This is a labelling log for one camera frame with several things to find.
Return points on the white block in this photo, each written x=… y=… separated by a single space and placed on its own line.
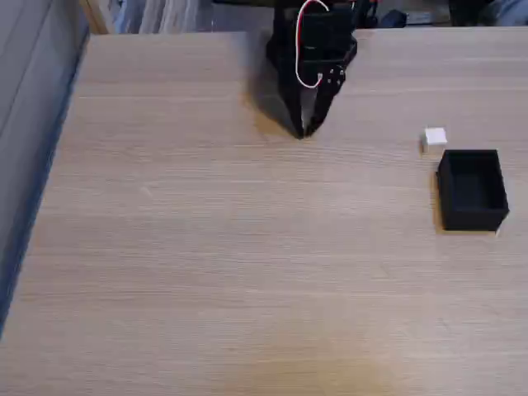
x=435 y=138

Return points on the black and blue object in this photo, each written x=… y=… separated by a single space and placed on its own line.
x=486 y=12

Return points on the pale hanging fabric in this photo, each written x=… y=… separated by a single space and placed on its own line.
x=165 y=16

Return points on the black open box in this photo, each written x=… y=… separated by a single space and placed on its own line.
x=472 y=214

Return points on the light wooden frame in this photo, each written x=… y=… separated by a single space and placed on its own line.
x=95 y=16

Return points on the dark blue object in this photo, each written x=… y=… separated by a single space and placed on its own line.
x=392 y=18

